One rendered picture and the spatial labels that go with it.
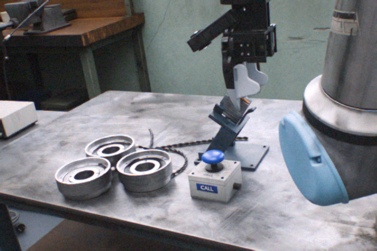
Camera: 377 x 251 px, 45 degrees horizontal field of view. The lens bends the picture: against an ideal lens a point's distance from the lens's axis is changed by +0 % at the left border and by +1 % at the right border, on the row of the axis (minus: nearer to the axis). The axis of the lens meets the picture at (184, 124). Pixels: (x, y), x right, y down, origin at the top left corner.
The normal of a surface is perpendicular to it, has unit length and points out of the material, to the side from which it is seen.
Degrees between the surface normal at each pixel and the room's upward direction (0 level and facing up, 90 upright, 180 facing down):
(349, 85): 100
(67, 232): 0
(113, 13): 90
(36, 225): 0
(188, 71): 90
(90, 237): 0
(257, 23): 90
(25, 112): 90
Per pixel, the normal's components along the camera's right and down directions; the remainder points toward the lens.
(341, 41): -0.90, 0.31
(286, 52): -0.48, 0.39
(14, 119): 0.90, 0.05
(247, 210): -0.13, -0.92
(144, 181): 0.06, 0.37
